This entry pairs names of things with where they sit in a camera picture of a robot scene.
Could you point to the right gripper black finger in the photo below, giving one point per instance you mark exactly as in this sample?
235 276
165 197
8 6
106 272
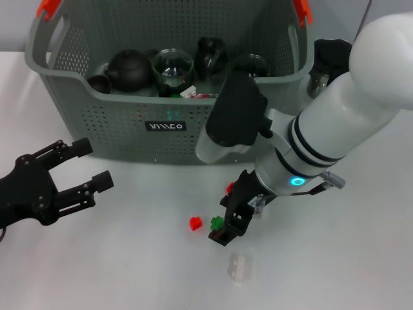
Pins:
226 200
224 238

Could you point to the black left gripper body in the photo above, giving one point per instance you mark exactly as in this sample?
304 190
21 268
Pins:
29 193

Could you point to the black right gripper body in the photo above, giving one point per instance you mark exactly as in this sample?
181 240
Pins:
242 200

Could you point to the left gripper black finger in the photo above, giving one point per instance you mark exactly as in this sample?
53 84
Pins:
71 150
84 195

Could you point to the small red block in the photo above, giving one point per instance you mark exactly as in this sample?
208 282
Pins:
195 224
229 186

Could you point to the small green block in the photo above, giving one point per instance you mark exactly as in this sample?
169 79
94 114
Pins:
216 222

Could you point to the white brick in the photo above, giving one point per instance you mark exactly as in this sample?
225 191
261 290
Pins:
187 92

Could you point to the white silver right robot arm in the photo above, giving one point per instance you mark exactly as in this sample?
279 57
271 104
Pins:
338 113

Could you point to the translucent white block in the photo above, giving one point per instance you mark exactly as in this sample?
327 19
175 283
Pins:
239 268

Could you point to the grey perforated storage bin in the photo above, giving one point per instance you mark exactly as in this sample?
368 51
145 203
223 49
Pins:
113 135

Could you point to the small black tea bowl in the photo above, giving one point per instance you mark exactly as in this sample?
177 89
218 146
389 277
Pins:
99 84

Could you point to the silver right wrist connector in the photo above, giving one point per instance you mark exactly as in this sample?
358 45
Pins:
334 180

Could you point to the black clay teapot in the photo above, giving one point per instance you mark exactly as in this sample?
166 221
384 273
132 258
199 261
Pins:
129 71

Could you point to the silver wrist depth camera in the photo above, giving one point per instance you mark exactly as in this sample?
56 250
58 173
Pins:
235 109

